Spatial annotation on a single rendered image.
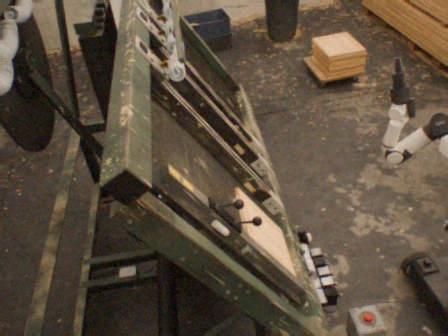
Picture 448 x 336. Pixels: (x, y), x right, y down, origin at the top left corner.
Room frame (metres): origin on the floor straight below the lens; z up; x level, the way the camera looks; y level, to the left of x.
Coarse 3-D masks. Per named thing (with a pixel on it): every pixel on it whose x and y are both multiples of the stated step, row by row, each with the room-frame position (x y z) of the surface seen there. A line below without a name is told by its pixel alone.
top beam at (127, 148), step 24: (120, 24) 1.95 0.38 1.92; (144, 24) 1.95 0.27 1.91; (120, 48) 1.68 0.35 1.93; (120, 72) 1.46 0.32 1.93; (144, 72) 1.49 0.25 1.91; (120, 96) 1.28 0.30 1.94; (144, 96) 1.32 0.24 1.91; (120, 120) 1.12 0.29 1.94; (144, 120) 1.17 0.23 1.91; (120, 144) 1.00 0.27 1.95; (144, 144) 1.04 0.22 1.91; (120, 168) 0.89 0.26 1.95; (144, 168) 0.93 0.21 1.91; (120, 192) 0.87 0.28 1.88; (144, 192) 0.87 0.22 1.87
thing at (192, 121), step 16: (160, 64) 1.67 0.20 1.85; (160, 80) 1.64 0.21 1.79; (160, 96) 1.64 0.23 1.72; (176, 96) 1.65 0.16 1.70; (176, 112) 1.64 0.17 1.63; (192, 112) 1.67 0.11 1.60; (192, 128) 1.64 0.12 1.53; (208, 128) 1.68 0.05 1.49; (208, 144) 1.65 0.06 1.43; (224, 144) 1.69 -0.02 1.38; (224, 160) 1.65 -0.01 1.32; (240, 160) 1.70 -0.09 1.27; (240, 176) 1.65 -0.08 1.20; (256, 176) 1.70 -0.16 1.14; (256, 192) 1.66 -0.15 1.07; (272, 192) 1.71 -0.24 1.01; (272, 208) 1.66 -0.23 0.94
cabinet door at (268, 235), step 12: (240, 192) 1.52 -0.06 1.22; (252, 204) 1.51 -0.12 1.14; (252, 216) 1.41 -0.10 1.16; (264, 216) 1.51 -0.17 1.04; (252, 228) 1.31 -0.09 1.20; (264, 228) 1.41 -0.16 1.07; (276, 228) 1.51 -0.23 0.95; (264, 240) 1.31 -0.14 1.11; (276, 240) 1.41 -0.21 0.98; (276, 252) 1.30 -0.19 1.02; (288, 264) 1.29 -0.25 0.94
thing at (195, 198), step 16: (160, 176) 1.14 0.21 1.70; (176, 192) 1.13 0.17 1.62; (192, 192) 1.14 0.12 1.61; (208, 208) 1.14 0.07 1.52; (224, 224) 1.14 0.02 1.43; (240, 240) 1.14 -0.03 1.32; (272, 256) 1.19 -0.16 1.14; (272, 272) 1.15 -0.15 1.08; (288, 272) 1.18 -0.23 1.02; (304, 288) 1.17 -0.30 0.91
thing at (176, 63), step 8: (168, 0) 2.22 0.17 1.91; (168, 8) 2.11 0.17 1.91; (176, 8) 1.94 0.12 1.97; (168, 16) 2.10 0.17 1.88; (176, 16) 1.82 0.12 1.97; (168, 24) 1.95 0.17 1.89; (176, 24) 1.74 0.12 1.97; (168, 32) 1.90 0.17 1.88; (176, 32) 1.66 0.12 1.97; (168, 40) 1.75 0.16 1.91; (176, 40) 1.60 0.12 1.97; (168, 48) 1.72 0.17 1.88; (176, 48) 1.53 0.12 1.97; (184, 56) 1.47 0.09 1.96; (168, 64) 1.58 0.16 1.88; (176, 64) 1.54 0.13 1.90; (168, 72) 1.52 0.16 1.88; (176, 72) 1.49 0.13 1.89; (184, 72) 1.51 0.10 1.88; (176, 80) 1.50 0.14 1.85
